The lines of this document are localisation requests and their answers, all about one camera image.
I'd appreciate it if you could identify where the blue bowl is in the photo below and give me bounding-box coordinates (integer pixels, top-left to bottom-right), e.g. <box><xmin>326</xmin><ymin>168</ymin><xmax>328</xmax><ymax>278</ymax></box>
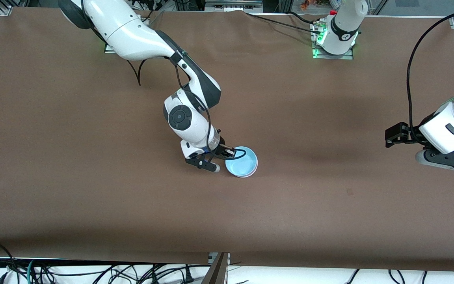
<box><xmin>225</xmin><ymin>146</ymin><xmax>259</xmax><ymax>178</ymax></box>

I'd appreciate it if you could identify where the white bowl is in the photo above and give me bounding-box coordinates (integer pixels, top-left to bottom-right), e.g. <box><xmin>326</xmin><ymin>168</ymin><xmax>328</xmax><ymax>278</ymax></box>
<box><xmin>237</xmin><ymin>158</ymin><xmax>259</xmax><ymax>179</ymax></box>

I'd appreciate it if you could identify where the brown table cover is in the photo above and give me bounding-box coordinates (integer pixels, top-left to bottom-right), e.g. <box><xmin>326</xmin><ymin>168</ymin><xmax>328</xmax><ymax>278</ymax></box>
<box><xmin>0</xmin><ymin>7</ymin><xmax>454</xmax><ymax>273</ymax></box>

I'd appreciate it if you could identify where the silver background device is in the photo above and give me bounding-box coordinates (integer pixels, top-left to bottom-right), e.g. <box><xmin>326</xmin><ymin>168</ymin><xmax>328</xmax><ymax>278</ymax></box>
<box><xmin>205</xmin><ymin>0</ymin><xmax>263</xmax><ymax>12</ymax></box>

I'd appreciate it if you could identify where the orange background object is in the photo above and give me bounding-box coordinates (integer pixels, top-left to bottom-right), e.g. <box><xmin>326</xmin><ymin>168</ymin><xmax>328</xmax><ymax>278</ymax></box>
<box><xmin>300</xmin><ymin>0</ymin><xmax>330</xmax><ymax>9</ymax></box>

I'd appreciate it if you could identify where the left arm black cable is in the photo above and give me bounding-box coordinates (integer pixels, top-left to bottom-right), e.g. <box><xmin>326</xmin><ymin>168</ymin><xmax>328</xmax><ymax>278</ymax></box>
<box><xmin>406</xmin><ymin>8</ymin><xmax>454</xmax><ymax>144</ymax></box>

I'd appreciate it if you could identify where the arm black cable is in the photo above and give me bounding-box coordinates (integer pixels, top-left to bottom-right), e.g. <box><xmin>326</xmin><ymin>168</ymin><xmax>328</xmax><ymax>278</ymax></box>
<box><xmin>127</xmin><ymin>49</ymin><xmax>248</xmax><ymax>161</ymax></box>
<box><xmin>406</xmin><ymin>8</ymin><xmax>454</xmax><ymax>144</ymax></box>

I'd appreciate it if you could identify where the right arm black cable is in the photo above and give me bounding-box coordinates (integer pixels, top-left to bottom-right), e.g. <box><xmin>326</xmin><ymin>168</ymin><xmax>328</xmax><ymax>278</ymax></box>
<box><xmin>127</xmin><ymin>49</ymin><xmax>248</xmax><ymax>161</ymax></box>

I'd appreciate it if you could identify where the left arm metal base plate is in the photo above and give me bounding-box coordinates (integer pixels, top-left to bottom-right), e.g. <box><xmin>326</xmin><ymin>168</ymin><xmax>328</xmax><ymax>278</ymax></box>
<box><xmin>311</xmin><ymin>20</ymin><xmax>354</xmax><ymax>60</ymax></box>

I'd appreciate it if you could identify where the aluminium frame profile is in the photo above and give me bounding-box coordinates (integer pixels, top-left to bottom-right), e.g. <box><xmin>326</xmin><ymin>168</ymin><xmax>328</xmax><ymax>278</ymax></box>
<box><xmin>201</xmin><ymin>252</ymin><xmax>231</xmax><ymax>284</ymax></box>

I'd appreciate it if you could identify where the long black table cable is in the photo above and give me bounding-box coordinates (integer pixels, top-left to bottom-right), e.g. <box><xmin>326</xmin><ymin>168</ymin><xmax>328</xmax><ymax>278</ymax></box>
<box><xmin>244</xmin><ymin>12</ymin><xmax>317</xmax><ymax>33</ymax></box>

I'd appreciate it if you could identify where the short black table cable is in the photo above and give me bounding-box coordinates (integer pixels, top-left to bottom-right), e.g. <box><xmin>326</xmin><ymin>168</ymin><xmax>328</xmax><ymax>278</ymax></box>
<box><xmin>288</xmin><ymin>11</ymin><xmax>316</xmax><ymax>24</ymax></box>

